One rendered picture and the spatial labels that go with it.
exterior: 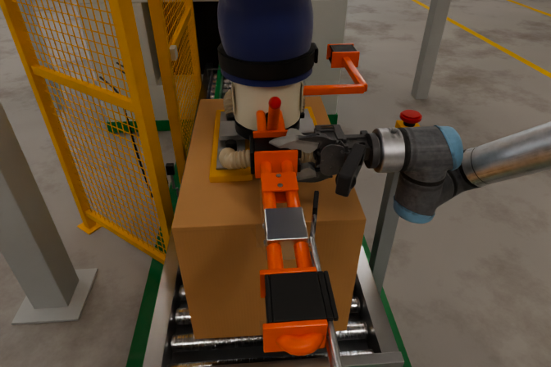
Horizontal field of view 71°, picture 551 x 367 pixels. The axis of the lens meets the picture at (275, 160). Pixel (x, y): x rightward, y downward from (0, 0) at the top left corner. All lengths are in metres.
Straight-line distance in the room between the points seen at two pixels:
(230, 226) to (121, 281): 1.47
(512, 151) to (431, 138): 0.16
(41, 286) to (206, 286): 1.28
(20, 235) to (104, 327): 0.56
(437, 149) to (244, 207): 0.40
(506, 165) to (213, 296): 0.69
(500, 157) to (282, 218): 0.48
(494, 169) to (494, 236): 1.74
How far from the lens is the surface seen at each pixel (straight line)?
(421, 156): 0.79
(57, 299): 2.18
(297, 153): 0.73
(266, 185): 0.66
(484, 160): 0.91
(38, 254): 1.97
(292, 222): 0.59
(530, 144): 0.85
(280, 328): 0.47
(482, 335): 2.13
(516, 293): 2.37
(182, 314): 1.34
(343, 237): 0.85
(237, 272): 0.90
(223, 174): 0.91
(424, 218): 0.90
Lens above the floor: 1.64
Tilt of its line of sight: 34 degrees down
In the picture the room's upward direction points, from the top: straight up
